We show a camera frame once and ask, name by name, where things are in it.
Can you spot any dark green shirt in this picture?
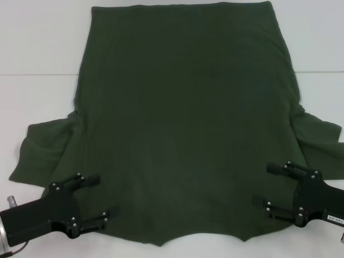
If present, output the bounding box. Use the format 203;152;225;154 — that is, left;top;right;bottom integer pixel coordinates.
7;1;342;247

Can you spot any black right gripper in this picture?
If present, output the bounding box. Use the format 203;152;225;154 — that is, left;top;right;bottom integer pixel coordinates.
251;161;344;227

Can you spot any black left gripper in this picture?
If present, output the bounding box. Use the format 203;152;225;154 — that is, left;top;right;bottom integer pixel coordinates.
0;173;119;239

